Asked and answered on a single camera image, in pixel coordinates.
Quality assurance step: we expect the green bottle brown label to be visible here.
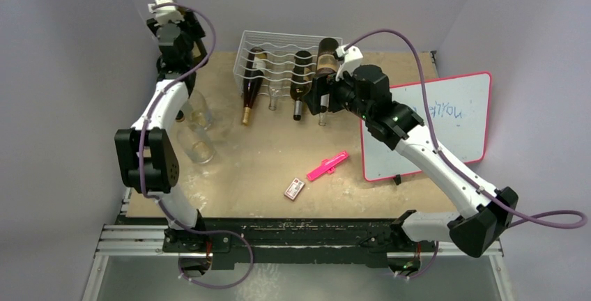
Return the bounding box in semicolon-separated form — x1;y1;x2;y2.
314;37;341;111

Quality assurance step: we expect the clear bottle with black cap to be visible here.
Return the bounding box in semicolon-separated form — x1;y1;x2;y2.
176;116;215;164

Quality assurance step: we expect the green bottle cream label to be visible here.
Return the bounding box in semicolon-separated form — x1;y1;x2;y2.
146;0;207;68

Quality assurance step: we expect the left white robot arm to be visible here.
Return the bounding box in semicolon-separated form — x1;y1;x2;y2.
114;10;209;252

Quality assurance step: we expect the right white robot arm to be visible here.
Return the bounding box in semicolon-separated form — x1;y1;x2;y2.
304;65;519;258

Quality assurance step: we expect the green bottle silver cap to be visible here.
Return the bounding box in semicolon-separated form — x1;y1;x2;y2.
290;50;312;121

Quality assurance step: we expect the clear bottle under rack right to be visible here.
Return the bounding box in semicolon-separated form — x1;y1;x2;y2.
318;107;327;126

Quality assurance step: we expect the small clear empty bottle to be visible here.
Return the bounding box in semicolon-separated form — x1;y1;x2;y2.
268;80;283;111

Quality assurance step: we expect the dark red gold-capped bottle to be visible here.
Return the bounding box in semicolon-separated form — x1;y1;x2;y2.
241;47;267;126

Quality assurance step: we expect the pink plastic clip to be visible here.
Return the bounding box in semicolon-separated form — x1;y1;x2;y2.
306;150;349;182

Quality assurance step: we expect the pink-framed whiteboard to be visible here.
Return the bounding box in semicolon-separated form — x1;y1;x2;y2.
360;72;493;182

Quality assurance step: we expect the small red white card box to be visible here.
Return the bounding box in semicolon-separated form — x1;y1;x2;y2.
284;178;305;201

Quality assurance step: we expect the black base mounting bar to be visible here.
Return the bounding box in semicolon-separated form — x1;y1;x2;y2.
162;217;435;272

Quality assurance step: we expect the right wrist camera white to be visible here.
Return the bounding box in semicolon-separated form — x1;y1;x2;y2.
335;45;363;82

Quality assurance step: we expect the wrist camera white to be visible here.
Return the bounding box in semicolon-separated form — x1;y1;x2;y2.
335;45;363;82
148;0;183;24

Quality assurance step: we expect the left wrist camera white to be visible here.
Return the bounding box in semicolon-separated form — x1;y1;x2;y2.
148;0;183;24

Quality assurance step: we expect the white wire wine rack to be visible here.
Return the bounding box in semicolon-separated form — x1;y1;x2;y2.
233;31;325;98

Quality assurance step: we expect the aluminium table edge rail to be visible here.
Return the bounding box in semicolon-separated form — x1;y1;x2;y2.
94;187;167;258

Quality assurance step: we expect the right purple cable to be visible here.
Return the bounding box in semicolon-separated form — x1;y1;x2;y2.
344;29;588;281

